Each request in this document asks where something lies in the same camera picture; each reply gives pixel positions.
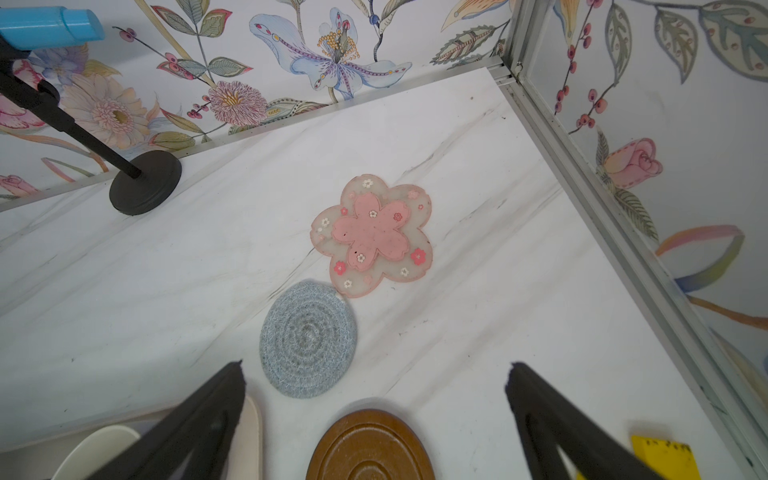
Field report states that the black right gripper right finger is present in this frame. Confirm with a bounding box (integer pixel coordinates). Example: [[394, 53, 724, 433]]
[[505, 362, 660, 479]]

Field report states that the beige silicone tray mat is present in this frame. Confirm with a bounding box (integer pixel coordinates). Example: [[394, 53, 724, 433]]
[[52, 396, 263, 479]]

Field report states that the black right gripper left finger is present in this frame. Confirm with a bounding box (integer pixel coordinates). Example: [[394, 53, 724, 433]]
[[90, 361, 246, 479]]

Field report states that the black microphone stand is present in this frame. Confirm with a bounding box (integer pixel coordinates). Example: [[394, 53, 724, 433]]
[[1, 40, 182, 216]]

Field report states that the blue woven round coaster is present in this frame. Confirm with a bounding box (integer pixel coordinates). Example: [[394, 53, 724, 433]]
[[259, 280, 357, 399]]

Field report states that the brown wooden round coaster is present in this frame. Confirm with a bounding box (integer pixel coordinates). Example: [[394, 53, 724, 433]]
[[306, 409, 435, 479]]

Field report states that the blue microphone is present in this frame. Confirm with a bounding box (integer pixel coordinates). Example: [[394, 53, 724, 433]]
[[1, 6, 105, 51]]

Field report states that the pink flower silicone coaster right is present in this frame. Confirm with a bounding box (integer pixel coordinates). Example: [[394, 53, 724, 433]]
[[310, 174, 433, 299]]

